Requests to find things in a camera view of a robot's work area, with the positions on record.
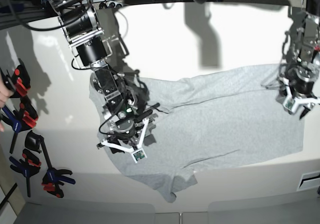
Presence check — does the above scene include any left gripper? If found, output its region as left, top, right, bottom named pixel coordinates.
left=281, top=63, right=320, bottom=120

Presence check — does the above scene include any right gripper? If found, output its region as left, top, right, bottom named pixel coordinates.
left=106, top=108, right=157, bottom=154

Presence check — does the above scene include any grey T-shirt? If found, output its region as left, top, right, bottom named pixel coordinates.
left=105, top=64, right=304, bottom=203

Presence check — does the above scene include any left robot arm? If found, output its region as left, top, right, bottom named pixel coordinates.
left=282, top=0, right=320, bottom=120

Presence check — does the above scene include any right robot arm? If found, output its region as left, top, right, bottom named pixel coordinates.
left=48, top=0, right=156, bottom=159

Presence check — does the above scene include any person hand at left edge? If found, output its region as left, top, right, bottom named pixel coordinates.
left=0, top=78, right=13, bottom=108

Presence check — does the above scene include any long black bar clamp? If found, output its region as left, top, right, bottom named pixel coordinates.
left=24, top=130, right=76, bottom=198

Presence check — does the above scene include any lower blue red bar clamp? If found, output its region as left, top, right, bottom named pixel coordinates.
left=9, top=148, right=42, bottom=197

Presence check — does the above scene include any blue red bar clamp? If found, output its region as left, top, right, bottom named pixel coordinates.
left=0, top=96, right=39, bottom=154
left=9, top=148, right=42, bottom=197
left=0, top=59, right=31, bottom=98

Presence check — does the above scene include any top blue red bar clamp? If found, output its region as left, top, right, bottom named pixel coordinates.
left=0, top=59, right=31, bottom=98

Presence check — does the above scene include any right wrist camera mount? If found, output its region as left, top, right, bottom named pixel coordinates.
left=96, top=114, right=157, bottom=163

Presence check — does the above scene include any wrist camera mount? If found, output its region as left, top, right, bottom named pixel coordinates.
left=276, top=83, right=320, bottom=115
left=96, top=114, right=157, bottom=163

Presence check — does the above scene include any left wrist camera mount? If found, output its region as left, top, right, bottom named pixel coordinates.
left=276, top=83, right=320, bottom=115

